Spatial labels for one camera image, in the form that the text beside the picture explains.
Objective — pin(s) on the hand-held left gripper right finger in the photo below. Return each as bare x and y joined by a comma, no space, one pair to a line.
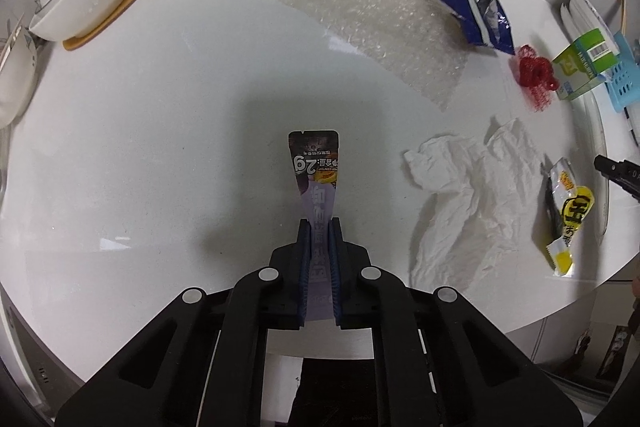
336,267

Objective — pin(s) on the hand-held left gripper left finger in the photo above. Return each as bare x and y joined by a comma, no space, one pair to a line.
302,267

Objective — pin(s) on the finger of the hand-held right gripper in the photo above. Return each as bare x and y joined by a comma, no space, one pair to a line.
622,174

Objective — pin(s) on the yellow snack wrapper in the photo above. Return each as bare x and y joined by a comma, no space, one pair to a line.
577,207

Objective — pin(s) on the purple snack wrapper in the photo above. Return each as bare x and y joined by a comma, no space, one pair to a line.
315,177

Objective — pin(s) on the blue snack wrapper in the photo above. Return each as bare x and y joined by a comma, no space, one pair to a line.
470,12

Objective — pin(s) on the blue plastic utensil basket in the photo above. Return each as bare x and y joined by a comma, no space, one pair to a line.
625,82

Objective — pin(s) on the green white carton box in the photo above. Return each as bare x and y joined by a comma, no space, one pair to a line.
575,67

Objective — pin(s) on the crumpled white tissue paper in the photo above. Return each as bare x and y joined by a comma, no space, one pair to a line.
475,192

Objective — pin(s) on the wooden chopsticks pair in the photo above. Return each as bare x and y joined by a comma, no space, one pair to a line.
622,14

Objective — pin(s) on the white plate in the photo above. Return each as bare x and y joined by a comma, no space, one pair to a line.
582,9

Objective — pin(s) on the clear bubble wrap sheet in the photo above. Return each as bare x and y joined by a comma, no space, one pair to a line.
360,2

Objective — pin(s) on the small white lidded bowl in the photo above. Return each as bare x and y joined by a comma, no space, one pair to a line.
15,77

